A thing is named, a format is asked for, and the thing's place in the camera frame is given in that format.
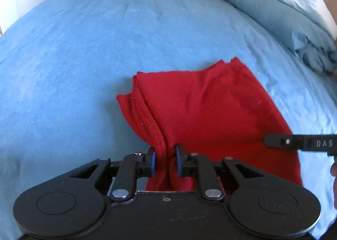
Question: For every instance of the red knit sweater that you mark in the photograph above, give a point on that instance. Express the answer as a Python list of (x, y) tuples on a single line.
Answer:
[(221, 111)]

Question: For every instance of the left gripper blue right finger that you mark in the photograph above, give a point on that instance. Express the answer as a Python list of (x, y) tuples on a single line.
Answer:
[(181, 160)]

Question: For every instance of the blue bed sheet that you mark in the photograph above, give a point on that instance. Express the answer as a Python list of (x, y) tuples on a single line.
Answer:
[(64, 63)]

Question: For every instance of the teal rolled duvet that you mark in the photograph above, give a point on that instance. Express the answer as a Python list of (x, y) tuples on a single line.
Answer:
[(304, 38)]

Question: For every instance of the person's right hand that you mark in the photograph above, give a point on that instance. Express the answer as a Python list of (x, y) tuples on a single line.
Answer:
[(333, 171)]

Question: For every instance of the light blue white blanket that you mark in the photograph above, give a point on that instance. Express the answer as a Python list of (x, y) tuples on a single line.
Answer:
[(317, 11)]

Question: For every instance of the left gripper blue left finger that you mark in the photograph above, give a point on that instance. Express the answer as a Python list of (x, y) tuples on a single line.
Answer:
[(149, 162)]

